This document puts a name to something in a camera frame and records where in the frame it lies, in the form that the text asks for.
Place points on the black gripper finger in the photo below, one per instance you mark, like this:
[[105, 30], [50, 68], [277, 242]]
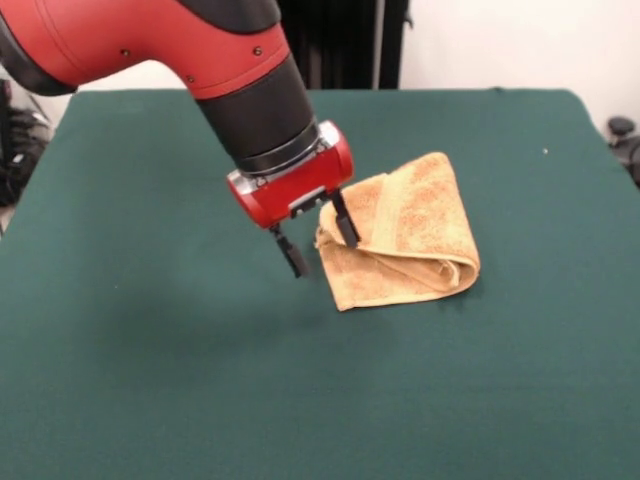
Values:
[[295, 257], [347, 227]]

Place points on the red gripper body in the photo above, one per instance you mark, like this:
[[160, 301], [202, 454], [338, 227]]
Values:
[[305, 182]]

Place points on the tan terry towel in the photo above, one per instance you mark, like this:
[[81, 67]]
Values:
[[425, 225]]

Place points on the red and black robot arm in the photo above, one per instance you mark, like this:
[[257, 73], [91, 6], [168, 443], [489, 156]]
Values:
[[175, 45]]

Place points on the dark green table cloth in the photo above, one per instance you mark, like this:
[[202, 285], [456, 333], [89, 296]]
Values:
[[150, 350]]

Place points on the black round stand base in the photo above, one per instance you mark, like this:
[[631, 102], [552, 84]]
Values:
[[622, 127]]

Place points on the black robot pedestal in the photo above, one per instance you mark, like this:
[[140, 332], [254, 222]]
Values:
[[350, 45]]

